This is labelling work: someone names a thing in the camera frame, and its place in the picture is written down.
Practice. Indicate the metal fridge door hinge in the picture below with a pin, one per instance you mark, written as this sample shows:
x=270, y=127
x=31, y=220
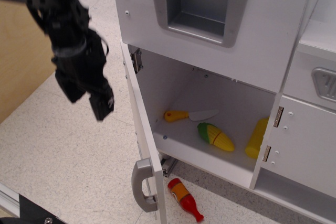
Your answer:
x=137, y=60

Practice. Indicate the white low fridge door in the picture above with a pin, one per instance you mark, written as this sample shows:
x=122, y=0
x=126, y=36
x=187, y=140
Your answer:
x=147, y=175

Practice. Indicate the upper metal hinge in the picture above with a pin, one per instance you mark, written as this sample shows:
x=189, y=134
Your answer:
x=278, y=116

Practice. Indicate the aluminium rail bottom left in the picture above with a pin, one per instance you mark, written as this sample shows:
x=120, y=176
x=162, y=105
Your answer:
x=10, y=201

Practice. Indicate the toy corn with green husk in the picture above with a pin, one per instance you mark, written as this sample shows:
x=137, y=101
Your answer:
x=214, y=136

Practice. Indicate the lower metal hinge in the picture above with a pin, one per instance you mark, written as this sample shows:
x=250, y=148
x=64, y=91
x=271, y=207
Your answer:
x=266, y=153

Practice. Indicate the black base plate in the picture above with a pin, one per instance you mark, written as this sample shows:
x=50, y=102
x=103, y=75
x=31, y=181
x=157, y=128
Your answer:
x=33, y=213

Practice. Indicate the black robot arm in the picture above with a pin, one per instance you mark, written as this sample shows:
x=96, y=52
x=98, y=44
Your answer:
x=79, y=52

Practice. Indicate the light wooden panel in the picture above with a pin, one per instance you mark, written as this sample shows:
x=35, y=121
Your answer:
x=25, y=51

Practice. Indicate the white toy kitchen cabinet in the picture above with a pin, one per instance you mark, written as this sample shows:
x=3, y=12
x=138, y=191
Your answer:
x=239, y=57

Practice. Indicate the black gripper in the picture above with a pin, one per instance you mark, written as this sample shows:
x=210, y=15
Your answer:
x=79, y=73

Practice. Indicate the aluminium extrusion foot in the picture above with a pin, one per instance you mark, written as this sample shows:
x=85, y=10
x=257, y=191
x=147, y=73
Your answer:
x=168, y=165

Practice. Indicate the yellow handled toy knife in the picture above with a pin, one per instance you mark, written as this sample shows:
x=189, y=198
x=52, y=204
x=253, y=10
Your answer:
x=175, y=115

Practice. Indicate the white right cabinet door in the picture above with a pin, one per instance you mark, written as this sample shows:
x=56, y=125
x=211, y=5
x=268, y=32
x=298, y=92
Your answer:
x=303, y=145

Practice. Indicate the red orange toy bottle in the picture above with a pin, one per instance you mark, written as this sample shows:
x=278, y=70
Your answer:
x=184, y=198

